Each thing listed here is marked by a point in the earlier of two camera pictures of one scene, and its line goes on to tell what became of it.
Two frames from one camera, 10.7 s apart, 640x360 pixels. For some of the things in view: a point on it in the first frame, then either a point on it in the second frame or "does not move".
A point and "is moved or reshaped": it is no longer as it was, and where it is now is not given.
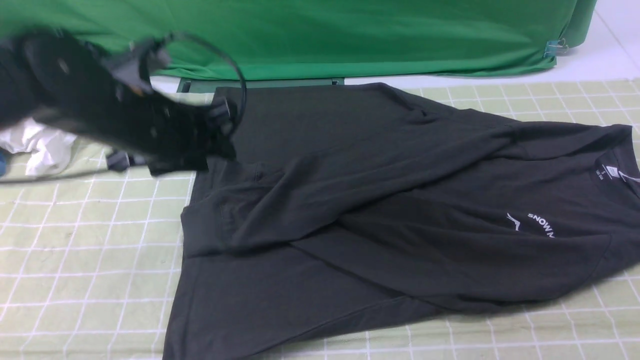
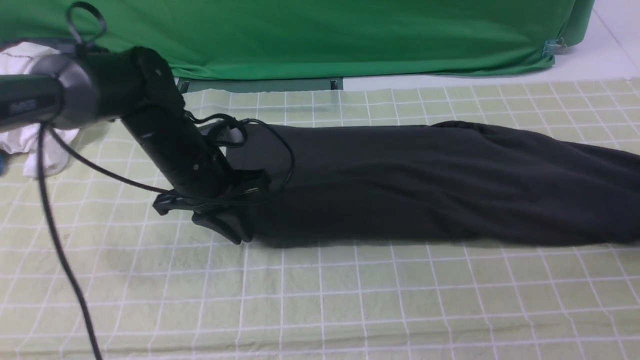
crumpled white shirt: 51,149 does not move
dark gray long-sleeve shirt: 347,214 is moved or reshaped
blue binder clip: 554,48 does not move
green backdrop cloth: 273,39 does not move
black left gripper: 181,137 -> 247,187
